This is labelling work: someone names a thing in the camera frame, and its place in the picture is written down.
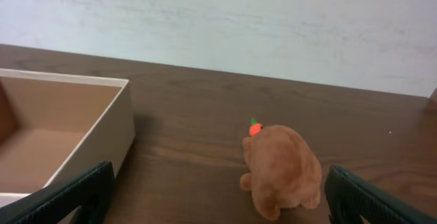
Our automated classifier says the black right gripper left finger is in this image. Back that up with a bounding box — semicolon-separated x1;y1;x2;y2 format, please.
1;161;115;224

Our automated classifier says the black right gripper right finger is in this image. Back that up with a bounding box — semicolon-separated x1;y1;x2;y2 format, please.
324;165;436;224

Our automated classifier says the brown plush capybara toy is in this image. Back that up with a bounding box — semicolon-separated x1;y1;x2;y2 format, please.
240;119;322;221

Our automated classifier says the white cardboard box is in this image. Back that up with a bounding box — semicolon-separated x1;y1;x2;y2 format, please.
1;69;135;206

